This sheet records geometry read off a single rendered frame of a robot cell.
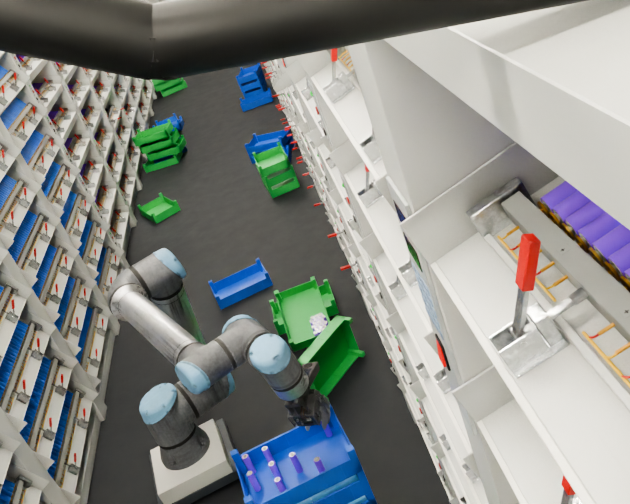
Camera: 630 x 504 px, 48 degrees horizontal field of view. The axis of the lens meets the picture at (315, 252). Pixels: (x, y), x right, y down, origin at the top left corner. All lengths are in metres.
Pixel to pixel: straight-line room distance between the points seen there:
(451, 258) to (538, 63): 0.39
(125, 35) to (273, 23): 0.05
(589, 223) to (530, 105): 0.30
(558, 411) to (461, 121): 0.24
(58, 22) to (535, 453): 0.57
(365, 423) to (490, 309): 2.20
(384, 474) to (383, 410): 0.31
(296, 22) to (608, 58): 0.10
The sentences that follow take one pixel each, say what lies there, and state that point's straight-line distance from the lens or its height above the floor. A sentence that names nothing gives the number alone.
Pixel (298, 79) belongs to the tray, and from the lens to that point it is 1.99.
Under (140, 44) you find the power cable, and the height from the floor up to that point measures 1.80.
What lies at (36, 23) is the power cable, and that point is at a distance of 0.25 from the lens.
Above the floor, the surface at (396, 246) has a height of 1.32.
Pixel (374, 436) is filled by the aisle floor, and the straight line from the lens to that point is 2.67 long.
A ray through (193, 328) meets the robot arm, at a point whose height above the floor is 0.63.
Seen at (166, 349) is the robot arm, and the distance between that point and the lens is 1.87.
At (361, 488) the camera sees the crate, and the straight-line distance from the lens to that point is 1.94.
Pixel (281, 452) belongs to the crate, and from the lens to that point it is 2.04.
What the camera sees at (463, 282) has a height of 1.51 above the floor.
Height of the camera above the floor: 1.84
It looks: 28 degrees down
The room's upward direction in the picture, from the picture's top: 21 degrees counter-clockwise
